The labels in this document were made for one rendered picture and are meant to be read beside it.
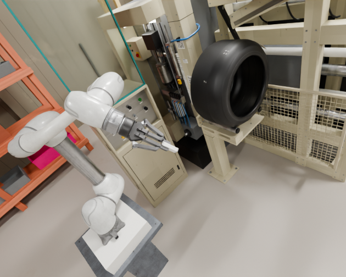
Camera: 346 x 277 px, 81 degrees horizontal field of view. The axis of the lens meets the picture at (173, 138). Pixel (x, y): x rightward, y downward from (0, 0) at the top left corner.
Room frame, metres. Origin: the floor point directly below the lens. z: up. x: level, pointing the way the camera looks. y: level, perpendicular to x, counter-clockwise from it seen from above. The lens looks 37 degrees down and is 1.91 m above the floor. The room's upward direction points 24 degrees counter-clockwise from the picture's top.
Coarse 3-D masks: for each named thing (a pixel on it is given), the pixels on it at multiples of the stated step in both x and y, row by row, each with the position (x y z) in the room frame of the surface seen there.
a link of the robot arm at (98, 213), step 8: (88, 200) 0.95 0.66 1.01; (96, 200) 0.93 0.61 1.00; (104, 200) 0.94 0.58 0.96; (88, 208) 0.88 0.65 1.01; (96, 208) 0.87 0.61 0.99; (104, 208) 0.89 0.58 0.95; (112, 208) 0.92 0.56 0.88; (88, 216) 0.84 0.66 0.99; (96, 216) 0.84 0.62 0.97; (104, 216) 0.85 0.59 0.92; (112, 216) 0.88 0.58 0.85; (88, 224) 0.84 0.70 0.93; (96, 224) 0.82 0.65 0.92; (104, 224) 0.83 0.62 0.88; (112, 224) 0.85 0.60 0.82; (96, 232) 0.84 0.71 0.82; (104, 232) 0.82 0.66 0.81
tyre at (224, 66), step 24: (216, 48) 1.24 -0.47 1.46; (240, 48) 1.14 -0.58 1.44; (216, 72) 1.09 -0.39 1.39; (240, 72) 1.46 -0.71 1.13; (264, 72) 1.22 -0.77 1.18; (192, 96) 1.21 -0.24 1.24; (216, 96) 1.04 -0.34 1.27; (240, 96) 1.38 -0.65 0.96; (264, 96) 1.20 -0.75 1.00; (216, 120) 1.07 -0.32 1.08; (240, 120) 1.07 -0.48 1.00
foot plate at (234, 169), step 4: (232, 164) 1.55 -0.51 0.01; (212, 168) 1.62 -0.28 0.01; (232, 168) 1.50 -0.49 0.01; (236, 168) 1.47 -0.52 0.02; (208, 172) 1.59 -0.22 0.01; (212, 172) 1.57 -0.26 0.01; (228, 172) 1.47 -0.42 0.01; (232, 172) 1.45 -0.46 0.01; (216, 176) 1.48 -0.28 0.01; (220, 176) 1.46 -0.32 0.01; (224, 176) 1.44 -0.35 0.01; (228, 176) 1.42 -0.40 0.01; (220, 180) 1.41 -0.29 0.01; (224, 180) 1.38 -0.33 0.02
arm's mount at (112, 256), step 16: (128, 208) 0.98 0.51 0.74; (128, 224) 0.85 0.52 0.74; (144, 224) 0.80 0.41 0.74; (96, 240) 0.84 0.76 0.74; (112, 240) 0.79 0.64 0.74; (128, 240) 0.74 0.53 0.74; (96, 256) 0.73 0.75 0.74; (112, 256) 0.69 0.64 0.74; (128, 256) 0.69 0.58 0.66; (112, 272) 0.63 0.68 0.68
